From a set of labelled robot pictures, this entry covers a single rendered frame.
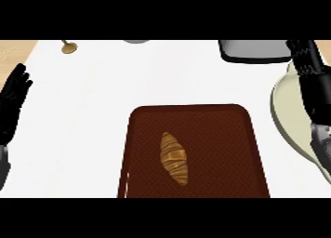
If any brown rectangular tray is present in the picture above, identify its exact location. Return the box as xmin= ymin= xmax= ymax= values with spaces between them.
xmin=116 ymin=103 xmax=271 ymax=199

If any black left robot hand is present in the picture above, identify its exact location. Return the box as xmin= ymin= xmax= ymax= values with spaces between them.
xmin=0 ymin=62 xmax=33 ymax=147

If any grey round object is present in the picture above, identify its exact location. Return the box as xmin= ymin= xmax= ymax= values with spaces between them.
xmin=122 ymin=39 xmax=150 ymax=45

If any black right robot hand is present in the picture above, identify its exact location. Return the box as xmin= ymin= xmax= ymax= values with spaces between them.
xmin=284 ymin=39 xmax=331 ymax=129

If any golden brown croissant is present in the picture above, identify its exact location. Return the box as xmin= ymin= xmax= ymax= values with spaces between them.
xmin=159 ymin=131 xmax=190 ymax=187

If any pale green round pot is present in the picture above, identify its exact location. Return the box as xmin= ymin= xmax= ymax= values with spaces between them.
xmin=268 ymin=60 xmax=331 ymax=189

